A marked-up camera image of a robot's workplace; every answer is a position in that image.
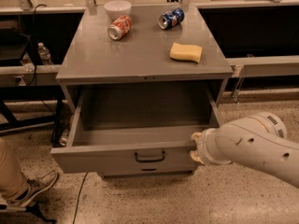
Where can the blue soda can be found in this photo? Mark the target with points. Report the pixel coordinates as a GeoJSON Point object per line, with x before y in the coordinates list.
{"type": "Point", "coordinates": [171, 18]}

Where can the khaki trouser leg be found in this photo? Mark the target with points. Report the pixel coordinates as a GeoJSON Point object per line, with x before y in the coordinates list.
{"type": "Point", "coordinates": [13, 183]}

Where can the grey drawer cabinet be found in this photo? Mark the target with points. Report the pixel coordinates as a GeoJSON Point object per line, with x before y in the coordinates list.
{"type": "Point", "coordinates": [141, 60]}

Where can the yellow sponge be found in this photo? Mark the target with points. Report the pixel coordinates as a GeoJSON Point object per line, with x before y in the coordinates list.
{"type": "Point", "coordinates": [190, 53]}

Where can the grey top drawer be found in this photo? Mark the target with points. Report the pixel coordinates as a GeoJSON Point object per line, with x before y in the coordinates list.
{"type": "Point", "coordinates": [131, 133]}

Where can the snack packets on floor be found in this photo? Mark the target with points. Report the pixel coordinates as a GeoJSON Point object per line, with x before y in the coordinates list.
{"type": "Point", "coordinates": [64, 138]}

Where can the grey metal rail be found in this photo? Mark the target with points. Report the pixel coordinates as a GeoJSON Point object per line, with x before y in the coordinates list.
{"type": "Point", "coordinates": [273, 66]}

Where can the orange soda can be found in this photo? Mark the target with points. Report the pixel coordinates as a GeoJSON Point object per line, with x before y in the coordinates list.
{"type": "Point", "coordinates": [119, 27]}

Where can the clear water bottle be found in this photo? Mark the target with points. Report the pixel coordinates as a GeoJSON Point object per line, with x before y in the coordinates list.
{"type": "Point", "coordinates": [44, 54]}

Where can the white bowl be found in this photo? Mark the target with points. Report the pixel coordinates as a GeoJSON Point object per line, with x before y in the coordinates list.
{"type": "Point", "coordinates": [117, 8]}

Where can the black table frame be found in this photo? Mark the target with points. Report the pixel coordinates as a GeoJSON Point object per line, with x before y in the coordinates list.
{"type": "Point", "coordinates": [31, 94]}

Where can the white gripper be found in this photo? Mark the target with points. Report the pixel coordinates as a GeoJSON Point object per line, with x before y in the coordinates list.
{"type": "Point", "coordinates": [206, 146]}

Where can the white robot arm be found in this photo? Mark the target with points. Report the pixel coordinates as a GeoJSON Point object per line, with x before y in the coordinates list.
{"type": "Point", "coordinates": [257, 141]}

